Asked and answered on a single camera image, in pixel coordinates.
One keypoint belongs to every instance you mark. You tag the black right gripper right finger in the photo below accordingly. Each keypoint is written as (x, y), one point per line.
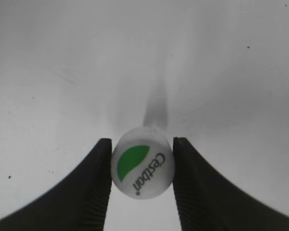
(207, 201)

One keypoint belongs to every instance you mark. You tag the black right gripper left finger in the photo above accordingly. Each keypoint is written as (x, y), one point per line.
(77, 203)

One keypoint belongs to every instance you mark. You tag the white green-leaf bottle cap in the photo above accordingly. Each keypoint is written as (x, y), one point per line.
(142, 163)

